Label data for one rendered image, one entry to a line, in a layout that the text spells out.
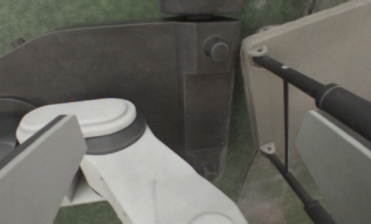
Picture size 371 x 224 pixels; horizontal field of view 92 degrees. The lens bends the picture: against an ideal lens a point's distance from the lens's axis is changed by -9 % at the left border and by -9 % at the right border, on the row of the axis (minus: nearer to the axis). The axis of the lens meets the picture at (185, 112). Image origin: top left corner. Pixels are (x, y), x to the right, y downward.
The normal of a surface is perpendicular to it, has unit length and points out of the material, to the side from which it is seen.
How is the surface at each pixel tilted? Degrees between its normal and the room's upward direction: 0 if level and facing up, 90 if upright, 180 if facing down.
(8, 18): 0
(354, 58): 0
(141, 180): 90
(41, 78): 0
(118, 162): 90
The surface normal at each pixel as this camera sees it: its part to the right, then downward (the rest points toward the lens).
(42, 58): 0.20, 0.50
